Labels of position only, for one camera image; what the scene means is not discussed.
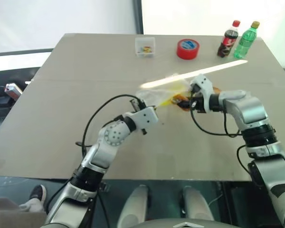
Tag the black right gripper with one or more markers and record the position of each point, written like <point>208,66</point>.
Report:
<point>197,99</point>

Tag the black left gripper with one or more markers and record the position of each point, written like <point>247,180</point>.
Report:
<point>139,104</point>

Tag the orange snack pack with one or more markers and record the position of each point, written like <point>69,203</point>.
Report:
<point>183,109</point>
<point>216,90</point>

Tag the clear plastic bag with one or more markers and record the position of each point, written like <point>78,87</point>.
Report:
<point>156,95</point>

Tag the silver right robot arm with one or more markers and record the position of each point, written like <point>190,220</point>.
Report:
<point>251,109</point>

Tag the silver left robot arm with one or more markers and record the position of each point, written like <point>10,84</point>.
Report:
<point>109,137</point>

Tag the red tape roll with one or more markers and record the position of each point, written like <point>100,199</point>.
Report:
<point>187,51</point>

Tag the clear plastic box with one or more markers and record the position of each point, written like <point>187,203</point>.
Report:
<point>145,47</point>

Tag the cola bottle with red cap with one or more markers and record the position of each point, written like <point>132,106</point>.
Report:
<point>227,41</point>

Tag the green plastic bottle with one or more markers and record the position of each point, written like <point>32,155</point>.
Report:
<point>245,41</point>

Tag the white robot leg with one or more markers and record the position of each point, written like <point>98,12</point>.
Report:
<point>196,204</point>
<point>134,206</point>

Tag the small red and white device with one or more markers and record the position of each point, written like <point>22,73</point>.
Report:
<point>13,90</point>

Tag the black and white sneaker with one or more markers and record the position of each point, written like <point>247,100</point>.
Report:
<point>36,196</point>

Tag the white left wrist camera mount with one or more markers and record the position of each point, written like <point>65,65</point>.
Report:
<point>145,117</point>

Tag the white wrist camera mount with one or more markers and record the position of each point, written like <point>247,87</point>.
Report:
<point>204,83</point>
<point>145,117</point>

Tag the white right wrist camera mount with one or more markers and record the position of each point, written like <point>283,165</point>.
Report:
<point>204,83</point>

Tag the black upright post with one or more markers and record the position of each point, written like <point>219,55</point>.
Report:
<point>138,16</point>

